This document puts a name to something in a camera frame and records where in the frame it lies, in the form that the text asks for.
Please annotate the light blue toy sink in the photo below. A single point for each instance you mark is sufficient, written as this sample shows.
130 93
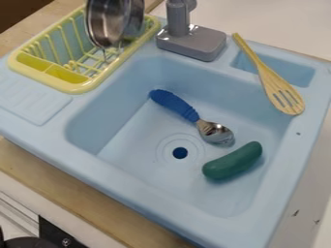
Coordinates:
129 106

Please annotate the green toy cucumber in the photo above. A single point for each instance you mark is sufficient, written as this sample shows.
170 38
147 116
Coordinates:
232 161

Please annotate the grey tap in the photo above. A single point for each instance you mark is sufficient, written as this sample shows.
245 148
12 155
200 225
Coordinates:
189 38

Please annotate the wooden slotted spatula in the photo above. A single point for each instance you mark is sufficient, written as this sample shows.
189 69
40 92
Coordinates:
276 87

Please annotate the silver pot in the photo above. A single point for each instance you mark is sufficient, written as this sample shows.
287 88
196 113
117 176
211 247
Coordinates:
110 19

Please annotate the yellow dish rack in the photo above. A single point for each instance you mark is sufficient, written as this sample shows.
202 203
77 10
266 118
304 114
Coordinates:
56 58

